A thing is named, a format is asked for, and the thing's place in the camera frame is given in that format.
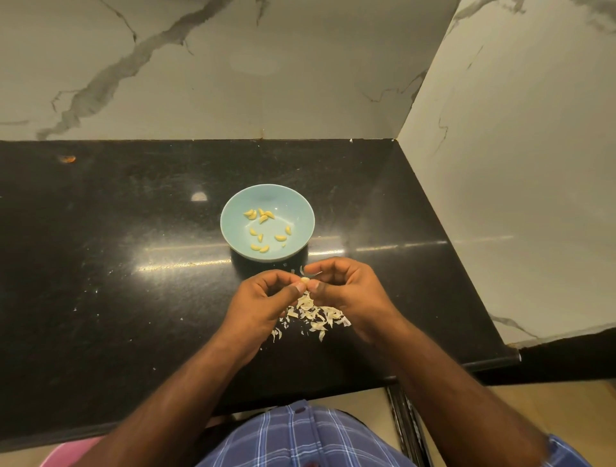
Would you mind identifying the person's right hand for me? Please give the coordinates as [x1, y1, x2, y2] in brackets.
[302, 257, 406, 342]

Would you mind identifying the pink plastic bucket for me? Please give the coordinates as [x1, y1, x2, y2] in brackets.
[40, 436, 103, 467]

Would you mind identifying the person's left forearm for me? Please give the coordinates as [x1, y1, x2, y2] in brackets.
[77, 341, 252, 467]

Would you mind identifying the black cabinet trim strip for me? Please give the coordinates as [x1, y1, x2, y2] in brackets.
[387, 385, 432, 467]

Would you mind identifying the cluster of peeled garlic cloves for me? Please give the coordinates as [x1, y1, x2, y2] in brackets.
[243, 208, 295, 255]

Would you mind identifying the person's left hand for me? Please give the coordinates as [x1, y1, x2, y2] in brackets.
[216, 269, 311, 365]

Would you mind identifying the blue plaid shirt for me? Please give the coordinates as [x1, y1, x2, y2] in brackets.
[197, 399, 592, 467]

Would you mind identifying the pile of garlic skins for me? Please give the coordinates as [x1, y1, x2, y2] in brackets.
[269, 291, 354, 344]

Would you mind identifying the person's right forearm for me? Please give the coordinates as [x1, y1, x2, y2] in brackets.
[375, 318, 552, 467]

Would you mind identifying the light blue bowl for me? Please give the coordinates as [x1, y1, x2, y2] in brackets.
[219, 183, 317, 263]

